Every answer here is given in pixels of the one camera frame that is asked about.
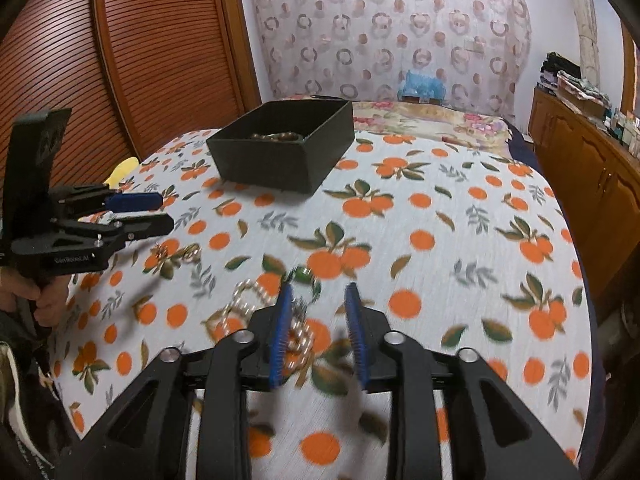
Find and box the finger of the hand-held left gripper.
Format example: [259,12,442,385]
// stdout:
[59,185,164,214]
[54,213,175,255]

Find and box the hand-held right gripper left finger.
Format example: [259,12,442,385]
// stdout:
[75,282,296,480]

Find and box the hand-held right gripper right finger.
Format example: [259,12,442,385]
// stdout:
[344,282,583,480]

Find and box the black square box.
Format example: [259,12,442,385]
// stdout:
[206,99,355,195]

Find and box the brown wooden bead bracelet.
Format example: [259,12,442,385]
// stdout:
[250,130,306,144]

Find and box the person's left hand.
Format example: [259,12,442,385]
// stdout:
[0,267,69,329]

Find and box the yellow plush toy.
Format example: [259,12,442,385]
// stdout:
[102,157,140,188]

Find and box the orange fruit print tablecloth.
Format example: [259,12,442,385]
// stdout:
[47,127,598,480]

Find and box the wooden louvred wardrobe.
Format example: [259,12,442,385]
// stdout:
[0,0,263,261]

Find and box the person's dark jacket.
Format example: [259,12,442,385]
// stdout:
[0,305,83,480]

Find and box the floral bed blanket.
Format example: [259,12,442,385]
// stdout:
[277,94,513,148]

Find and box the dark blue bed sheet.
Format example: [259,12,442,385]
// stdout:
[502,120,538,166]

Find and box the blue plush on bed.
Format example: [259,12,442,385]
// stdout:
[398,70,447,102]

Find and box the long wooden cabinet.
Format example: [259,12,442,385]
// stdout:
[529,86,640,301]

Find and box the stack of patterned folded cloths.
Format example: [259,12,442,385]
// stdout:
[555,70,612,118]

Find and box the stack of dark folded clothes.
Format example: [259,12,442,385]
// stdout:
[540,51,581,93]

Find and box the group of toiletry bottles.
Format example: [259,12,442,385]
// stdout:
[605,107,640,157]

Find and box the beige tied window curtain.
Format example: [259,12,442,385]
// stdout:
[572,0,602,84]

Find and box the gold chain bracelet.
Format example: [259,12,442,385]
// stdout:
[150,242,202,274]

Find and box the ring pattern wall curtain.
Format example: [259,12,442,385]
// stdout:
[248,0,532,121]

